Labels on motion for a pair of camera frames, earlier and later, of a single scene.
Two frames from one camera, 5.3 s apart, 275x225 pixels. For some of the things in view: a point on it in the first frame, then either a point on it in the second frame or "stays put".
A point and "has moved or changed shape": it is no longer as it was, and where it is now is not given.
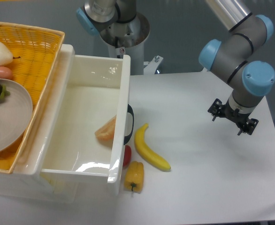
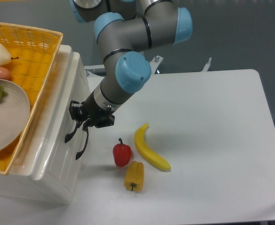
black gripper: x=245 y=123 -> x=89 y=112
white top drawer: x=88 y=121 has moved or changed shape
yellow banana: x=147 y=153 stays put
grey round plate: x=11 y=116 stays put
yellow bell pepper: x=134 y=179 stays put
